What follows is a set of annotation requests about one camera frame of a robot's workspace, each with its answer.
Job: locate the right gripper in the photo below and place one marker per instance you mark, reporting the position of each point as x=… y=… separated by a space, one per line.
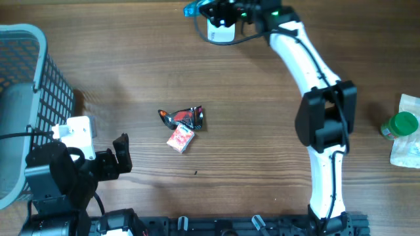
x=219 y=6

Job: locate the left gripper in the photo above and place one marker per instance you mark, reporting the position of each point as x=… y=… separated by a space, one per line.
x=111 y=169

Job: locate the blue mouthwash bottle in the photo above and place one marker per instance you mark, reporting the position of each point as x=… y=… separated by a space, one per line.
x=192 y=9

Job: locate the black red snack packet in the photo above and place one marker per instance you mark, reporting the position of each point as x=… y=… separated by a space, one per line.
x=192 y=118

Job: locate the green lid jar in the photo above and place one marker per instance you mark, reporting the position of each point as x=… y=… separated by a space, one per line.
x=399 y=125

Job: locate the beige paper pouch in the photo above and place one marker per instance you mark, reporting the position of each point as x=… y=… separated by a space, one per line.
x=405 y=150

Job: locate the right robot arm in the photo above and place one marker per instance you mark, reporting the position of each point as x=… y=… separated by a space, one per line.
x=325 y=116

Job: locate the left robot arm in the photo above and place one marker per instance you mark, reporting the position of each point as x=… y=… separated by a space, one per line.
x=63 y=181

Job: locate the white barcode scanner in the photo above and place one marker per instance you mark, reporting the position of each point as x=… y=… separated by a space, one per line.
x=221 y=34

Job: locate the grey plastic shopping basket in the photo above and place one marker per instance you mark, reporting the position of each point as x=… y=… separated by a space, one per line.
x=35 y=96

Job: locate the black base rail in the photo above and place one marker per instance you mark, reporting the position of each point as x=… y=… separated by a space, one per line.
x=122 y=222

